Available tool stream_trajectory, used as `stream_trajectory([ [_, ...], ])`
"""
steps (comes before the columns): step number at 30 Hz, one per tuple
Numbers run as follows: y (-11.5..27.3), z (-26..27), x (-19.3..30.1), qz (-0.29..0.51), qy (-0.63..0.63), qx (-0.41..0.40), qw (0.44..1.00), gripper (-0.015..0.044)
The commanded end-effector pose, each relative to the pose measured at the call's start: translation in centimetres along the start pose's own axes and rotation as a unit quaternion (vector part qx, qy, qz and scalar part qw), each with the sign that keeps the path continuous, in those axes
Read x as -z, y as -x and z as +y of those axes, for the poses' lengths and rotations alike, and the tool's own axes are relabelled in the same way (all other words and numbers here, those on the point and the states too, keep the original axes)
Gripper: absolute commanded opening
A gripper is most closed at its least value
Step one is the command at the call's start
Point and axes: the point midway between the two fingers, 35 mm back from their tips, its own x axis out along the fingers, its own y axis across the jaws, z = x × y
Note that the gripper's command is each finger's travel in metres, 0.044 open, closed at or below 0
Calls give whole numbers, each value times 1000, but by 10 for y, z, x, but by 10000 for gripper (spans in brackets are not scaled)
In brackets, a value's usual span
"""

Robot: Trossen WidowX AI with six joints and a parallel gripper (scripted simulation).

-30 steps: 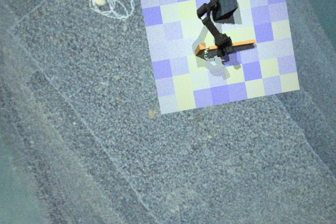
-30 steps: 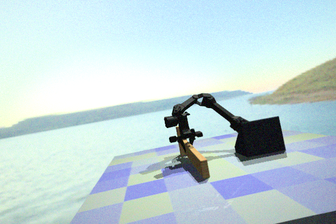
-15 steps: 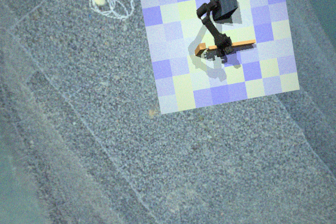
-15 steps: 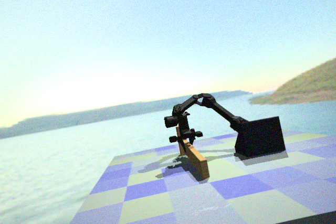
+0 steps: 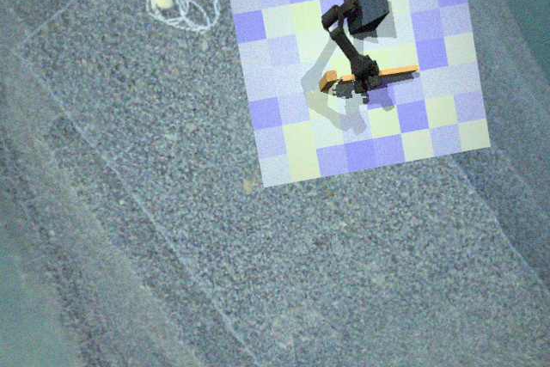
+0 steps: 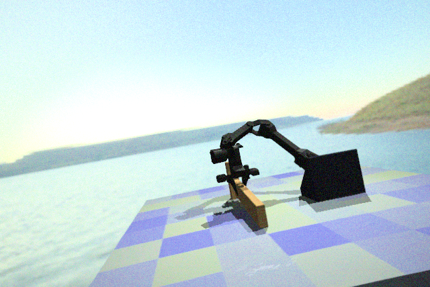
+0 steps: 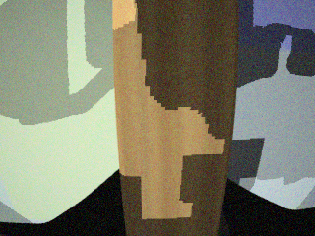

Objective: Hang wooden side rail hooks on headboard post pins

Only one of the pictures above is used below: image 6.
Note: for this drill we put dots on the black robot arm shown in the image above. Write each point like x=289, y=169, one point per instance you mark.
x=228, y=149

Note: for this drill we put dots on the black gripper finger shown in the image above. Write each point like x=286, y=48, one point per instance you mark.
x=233, y=185
x=244, y=180

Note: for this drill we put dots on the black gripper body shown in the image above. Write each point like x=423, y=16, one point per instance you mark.
x=222, y=177

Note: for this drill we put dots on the wooden post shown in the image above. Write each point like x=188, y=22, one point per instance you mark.
x=232, y=192

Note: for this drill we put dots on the long wooden board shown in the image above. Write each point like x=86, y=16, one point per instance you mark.
x=252, y=204

